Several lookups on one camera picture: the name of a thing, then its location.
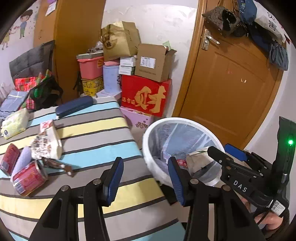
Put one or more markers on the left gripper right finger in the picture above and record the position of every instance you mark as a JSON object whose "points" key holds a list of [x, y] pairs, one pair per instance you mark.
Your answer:
{"points": [[180, 179]]}

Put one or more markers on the brown paper bag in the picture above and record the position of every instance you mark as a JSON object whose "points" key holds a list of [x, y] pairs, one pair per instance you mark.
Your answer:
{"points": [[120, 39]]}

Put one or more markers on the cartoon couple wall sticker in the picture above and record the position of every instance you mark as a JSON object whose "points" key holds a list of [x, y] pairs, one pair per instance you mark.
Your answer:
{"points": [[24, 20]]}

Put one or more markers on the wooden door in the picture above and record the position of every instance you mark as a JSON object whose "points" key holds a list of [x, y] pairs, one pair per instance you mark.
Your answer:
{"points": [[230, 88]]}

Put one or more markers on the red milk can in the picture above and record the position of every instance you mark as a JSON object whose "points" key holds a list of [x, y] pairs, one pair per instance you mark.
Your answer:
{"points": [[30, 178], [9, 159]]}

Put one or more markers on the brown snack wrapper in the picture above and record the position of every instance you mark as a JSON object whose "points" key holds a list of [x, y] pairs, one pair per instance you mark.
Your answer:
{"points": [[51, 163]]}

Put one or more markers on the lilac cylindrical container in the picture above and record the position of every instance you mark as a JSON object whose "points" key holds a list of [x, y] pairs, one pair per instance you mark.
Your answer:
{"points": [[111, 77]]}

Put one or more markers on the bags hanging on door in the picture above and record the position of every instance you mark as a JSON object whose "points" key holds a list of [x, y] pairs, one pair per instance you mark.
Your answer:
{"points": [[252, 19]]}

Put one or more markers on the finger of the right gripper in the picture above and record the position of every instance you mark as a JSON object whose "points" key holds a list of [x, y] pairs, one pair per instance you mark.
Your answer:
{"points": [[219, 156], [235, 152]]}

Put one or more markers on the strawberry milk carton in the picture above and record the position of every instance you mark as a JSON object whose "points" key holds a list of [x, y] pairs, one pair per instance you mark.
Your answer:
{"points": [[47, 128]]}

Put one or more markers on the stacked white small boxes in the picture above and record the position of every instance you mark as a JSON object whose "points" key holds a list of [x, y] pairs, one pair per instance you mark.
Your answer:
{"points": [[127, 65]]}

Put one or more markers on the person right hand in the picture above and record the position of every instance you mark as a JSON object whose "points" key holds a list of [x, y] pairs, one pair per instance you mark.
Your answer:
{"points": [[271, 221]]}

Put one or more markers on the silver door handle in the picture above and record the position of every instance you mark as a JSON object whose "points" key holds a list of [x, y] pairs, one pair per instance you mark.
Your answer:
{"points": [[207, 39]]}

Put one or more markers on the red plaid cloth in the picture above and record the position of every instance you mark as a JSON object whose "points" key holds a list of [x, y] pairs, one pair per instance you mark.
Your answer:
{"points": [[28, 83]]}

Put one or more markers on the patterned white crumpled wrapper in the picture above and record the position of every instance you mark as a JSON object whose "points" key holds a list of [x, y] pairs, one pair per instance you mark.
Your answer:
{"points": [[47, 145]]}

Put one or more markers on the folded blue cloth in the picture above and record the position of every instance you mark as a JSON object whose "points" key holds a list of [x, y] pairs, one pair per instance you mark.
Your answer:
{"points": [[12, 103]]}

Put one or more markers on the red gift box gold character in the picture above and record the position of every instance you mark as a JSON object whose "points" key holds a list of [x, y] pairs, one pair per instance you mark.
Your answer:
{"points": [[145, 95]]}

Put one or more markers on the navy glasses case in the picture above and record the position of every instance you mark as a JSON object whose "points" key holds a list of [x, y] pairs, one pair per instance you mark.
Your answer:
{"points": [[74, 106]]}

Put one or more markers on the yellow tissue pack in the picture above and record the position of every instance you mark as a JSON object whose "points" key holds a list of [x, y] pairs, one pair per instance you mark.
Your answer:
{"points": [[15, 123]]}

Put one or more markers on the black bag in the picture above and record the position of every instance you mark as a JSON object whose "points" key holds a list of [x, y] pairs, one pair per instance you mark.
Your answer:
{"points": [[46, 93]]}

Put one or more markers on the white foam fruit net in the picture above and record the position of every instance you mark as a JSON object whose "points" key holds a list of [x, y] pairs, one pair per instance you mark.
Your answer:
{"points": [[22, 161]]}

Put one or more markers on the clear plastic bottle red label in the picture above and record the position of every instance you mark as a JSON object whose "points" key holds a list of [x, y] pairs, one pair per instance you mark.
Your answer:
{"points": [[182, 163]]}

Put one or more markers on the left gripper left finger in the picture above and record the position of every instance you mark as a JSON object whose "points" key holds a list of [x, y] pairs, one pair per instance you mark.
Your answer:
{"points": [[111, 182]]}

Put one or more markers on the pink plastic bin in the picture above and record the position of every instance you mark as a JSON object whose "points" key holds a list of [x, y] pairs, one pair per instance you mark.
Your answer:
{"points": [[91, 68]]}

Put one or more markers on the white round trash bin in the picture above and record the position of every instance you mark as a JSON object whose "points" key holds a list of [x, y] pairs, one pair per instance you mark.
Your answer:
{"points": [[170, 136]]}

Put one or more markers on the grey padded cushion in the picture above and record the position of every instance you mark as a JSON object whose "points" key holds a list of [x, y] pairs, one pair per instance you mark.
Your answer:
{"points": [[31, 63]]}

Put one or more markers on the brown cardboard box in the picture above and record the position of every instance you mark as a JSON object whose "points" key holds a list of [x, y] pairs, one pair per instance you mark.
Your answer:
{"points": [[154, 62]]}

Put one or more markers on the striped table cloth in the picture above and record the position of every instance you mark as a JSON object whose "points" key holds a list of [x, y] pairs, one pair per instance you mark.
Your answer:
{"points": [[91, 139]]}

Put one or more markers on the yellow printed box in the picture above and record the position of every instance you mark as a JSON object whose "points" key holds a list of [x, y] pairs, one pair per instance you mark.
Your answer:
{"points": [[92, 86]]}

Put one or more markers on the wooden wardrobe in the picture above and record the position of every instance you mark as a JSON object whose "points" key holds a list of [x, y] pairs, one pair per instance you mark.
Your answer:
{"points": [[75, 27]]}

